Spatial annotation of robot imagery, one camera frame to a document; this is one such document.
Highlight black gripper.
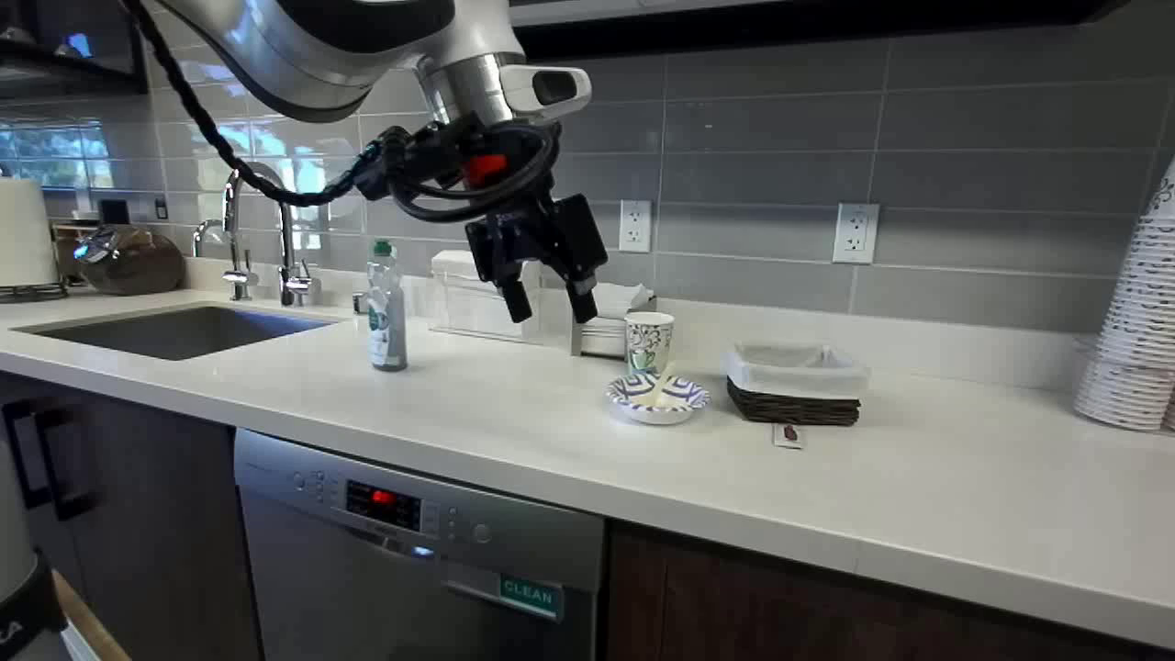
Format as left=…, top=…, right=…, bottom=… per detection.
left=467, top=193, right=609, bottom=322

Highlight cream plastic spoon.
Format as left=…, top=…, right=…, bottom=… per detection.
left=652, top=364, right=675, bottom=399

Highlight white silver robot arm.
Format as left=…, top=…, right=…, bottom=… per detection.
left=124, top=0, right=608, bottom=322

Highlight blue patterned small plate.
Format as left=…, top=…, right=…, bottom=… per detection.
left=608, top=374, right=709, bottom=427

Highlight grey napkin holder box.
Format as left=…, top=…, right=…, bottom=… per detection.
left=570, top=284, right=658, bottom=360

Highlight dish soap bottle green cap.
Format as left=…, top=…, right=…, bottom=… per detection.
left=359, top=238, right=409, bottom=369

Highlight chrome kitchen faucet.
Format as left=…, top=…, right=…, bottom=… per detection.
left=193, top=169, right=318, bottom=307

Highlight stainless steel dishwasher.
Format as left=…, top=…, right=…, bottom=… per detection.
left=234, top=429, right=608, bottom=661

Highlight stainless steel sink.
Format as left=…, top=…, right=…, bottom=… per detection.
left=32, top=304, right=319, bottom=360

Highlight dark wood cabinet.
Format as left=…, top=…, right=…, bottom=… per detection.
left=0, top=374, right=261, bottom=661

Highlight white paper towel roll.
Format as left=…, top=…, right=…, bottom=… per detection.
left=0, top=175, right=56, bottom=291

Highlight stack of paper cups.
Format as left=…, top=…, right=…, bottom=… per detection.
left=1074, top=161, right=1175, bottom=433

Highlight white wall outlet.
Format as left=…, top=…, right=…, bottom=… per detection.
left=834, top=200, right=883, bottom=265
left=622, top=200, right=652, bottom=254

